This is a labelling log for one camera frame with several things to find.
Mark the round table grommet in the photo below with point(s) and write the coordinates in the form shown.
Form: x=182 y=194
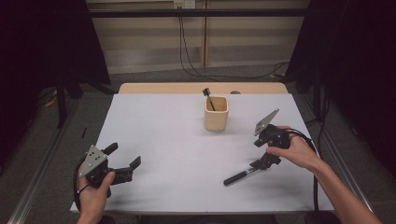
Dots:
x=235 y=92

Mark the wooden wall strip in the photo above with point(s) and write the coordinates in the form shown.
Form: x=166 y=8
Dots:
x=205 y=37

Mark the white table mat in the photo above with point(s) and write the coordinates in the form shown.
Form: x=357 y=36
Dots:
x=174 y=140

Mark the beige square cup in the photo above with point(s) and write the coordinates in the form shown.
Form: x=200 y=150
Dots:
x=215 y=119

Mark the aluminium floor rail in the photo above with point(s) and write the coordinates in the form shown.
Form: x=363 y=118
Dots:
x=345 y=168
x=34 y=183

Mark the black horizontal bar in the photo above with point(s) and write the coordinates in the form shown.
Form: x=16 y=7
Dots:
x=155 y=13

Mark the thin black makeup brush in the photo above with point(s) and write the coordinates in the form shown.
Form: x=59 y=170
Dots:
x=206 y=91

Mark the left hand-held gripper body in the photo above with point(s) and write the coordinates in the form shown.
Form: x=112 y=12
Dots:
x=92 y=161

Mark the person's right hand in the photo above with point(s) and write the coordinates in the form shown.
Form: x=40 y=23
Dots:
x=300 y=152

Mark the thick black powder brush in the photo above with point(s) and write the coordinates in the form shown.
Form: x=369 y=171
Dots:
x=235 y=179

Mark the black metal stand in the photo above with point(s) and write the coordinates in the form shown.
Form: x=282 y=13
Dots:
x=61 y=102

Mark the black curtain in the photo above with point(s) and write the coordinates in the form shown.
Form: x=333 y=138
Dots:
x=37 y=46
x=358 y=62

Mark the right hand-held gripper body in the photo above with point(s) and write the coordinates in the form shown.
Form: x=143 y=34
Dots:
x=277 y=137

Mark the wooden table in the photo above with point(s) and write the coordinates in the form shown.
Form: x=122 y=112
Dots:
x=162 y=88

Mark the white wall socket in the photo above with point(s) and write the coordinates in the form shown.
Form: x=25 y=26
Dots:
x=184 y=4

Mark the small black floor item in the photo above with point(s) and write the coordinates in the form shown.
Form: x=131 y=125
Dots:
x=84 y=132

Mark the person's left hand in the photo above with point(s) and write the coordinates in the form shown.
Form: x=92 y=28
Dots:
x=91 y=202

